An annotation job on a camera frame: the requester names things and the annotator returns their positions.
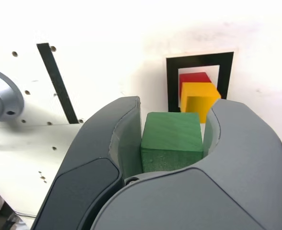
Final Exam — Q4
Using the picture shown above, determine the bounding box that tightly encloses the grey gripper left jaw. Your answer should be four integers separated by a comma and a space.
32, 95, 143, 230

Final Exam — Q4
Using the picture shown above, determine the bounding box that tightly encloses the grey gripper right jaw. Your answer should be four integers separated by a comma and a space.
89, 99, 282, 230

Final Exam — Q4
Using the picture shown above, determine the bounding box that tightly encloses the green cube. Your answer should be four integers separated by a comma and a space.
140, 111, 204, 173

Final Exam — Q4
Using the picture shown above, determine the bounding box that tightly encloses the yellow cube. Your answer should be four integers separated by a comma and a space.
180, 82, 222, 124

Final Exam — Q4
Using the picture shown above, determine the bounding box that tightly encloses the red cube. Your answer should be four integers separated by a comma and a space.
178, 71, 213, 93

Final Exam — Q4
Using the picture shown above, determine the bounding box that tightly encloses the black tape square outline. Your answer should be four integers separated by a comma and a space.
165, 51, 235, 113

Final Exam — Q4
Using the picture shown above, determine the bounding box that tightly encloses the black tape strip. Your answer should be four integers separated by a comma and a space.
36, 43, 80, 125

